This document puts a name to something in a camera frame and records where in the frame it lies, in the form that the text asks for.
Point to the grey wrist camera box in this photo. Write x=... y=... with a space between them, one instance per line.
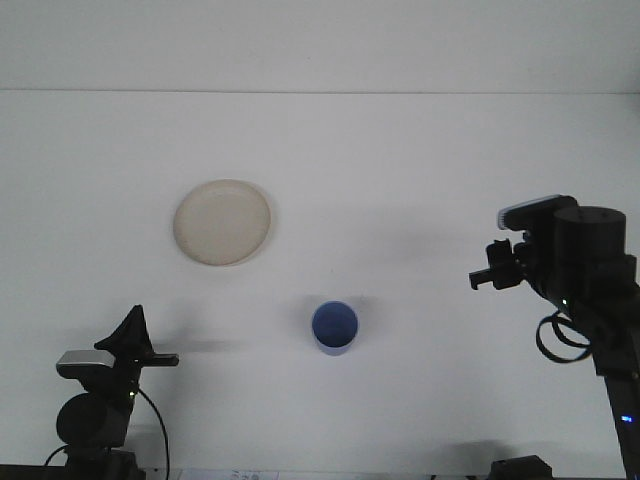
x=530 y=212
x=82 y=360

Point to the pale round plate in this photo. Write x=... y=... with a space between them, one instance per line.
x=222 y=222

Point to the pale blue cup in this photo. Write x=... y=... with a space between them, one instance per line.
x=335 y=327

